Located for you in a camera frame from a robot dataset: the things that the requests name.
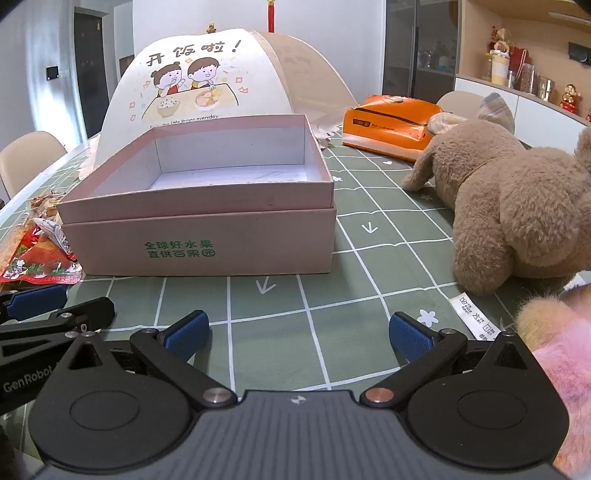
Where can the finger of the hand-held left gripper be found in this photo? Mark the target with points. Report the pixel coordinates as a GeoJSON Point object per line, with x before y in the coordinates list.
{"type": "Point", "coordinates": [87, 314]}
{"type": "Point", "coordinates": [37, 300]}

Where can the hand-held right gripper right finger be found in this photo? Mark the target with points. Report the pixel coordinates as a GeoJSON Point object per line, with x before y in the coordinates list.
{"type": "Point", "coordinates": [411, 339]}

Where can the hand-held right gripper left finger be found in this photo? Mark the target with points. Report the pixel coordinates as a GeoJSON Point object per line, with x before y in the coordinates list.
{"type": "Point", "coordinates": [187, 334]}

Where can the red chicken snack packet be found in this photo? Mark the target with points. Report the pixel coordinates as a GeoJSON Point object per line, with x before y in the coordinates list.
{"type": "Point", "coordinates": [41, 264]}

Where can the small white snack packet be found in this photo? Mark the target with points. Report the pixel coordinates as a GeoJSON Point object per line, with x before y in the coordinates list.
{"type": "Point", "coordinates": [53, 230]}

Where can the yellow biscuit packet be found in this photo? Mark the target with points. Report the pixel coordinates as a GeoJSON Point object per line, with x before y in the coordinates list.
{"type": "Point", "coordinates": [45, 206]}

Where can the pink cardboard box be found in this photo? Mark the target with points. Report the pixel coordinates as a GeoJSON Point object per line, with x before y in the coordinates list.
{"type": "Point", "coordinates": [207, 230]}

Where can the white care label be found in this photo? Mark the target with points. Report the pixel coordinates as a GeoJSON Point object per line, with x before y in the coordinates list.
{"type": "Point", "coordinates": [473, 316]}

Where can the green grid tablecloth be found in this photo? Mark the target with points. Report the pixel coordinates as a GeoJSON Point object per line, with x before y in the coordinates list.
{"type": "Point", "coordinates": [300, 286]}

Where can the beige chair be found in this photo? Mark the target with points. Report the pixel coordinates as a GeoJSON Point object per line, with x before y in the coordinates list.
{"type": "Point", "coordinates": [27, 157]}
{"type": "Point", "coordinates": [457, 101]}

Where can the pink plush toy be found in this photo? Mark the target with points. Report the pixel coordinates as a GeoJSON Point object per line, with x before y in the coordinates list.
{"type": "Point", "coordinates": [568, 360]}

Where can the brown plush dog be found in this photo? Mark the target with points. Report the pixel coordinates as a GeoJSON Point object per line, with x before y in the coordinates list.
{"type": "Point", "coordinates": [508, 198]}

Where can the orange plastic package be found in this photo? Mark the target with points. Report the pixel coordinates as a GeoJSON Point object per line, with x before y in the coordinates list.
{"type": "Point", "coordinates": [383, 122]}

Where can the dark door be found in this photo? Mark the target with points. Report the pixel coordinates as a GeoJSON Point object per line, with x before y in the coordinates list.
{"type": "Point", "coordinates": [92, 69]}

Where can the printed mesh food cover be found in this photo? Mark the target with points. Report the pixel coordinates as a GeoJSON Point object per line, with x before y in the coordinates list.
{"type": "Point", "coordinates": [194, 60]}

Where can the white yellow bottle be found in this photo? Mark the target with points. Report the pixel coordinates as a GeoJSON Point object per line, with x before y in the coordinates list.
{"type": "Point", "coordinates": [498, 69]}

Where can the glass jar brown contents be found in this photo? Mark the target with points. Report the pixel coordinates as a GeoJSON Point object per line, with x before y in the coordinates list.
{"type": "Point", "coordinates": [527, 78]}

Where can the red gold figurine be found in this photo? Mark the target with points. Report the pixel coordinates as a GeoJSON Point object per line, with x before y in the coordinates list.
{"type": "Point", "coordinates": [570, 98]}

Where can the glass door cabinet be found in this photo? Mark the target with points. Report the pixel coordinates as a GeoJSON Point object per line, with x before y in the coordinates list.
{"type": "Point", "coordinates": [415, 46]}

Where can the red gift bag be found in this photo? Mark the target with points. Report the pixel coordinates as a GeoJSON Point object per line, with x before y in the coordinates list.
{"type": "Point", "coordinates": [518, 57]}

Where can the small doll figurine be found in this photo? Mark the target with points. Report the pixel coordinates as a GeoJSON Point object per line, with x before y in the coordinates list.
{"type": "Point", "coordinates": [501, 39]}

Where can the red hanging ornament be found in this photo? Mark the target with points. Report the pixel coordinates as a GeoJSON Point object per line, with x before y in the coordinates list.
{"type": "Point", "coordinates": [271, 14]}

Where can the wooden shelf cabinet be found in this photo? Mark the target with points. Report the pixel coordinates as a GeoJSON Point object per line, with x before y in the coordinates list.
{"type": "Point", "coordinates": [545, 27]}

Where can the black wall switch panel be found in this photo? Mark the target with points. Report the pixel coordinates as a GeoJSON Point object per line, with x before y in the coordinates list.
{"type": "Point", "coordinates": [52, 73]}

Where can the black wall device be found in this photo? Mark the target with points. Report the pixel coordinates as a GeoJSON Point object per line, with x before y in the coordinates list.
{"type": "Point", "coordinates": [579, 50]}

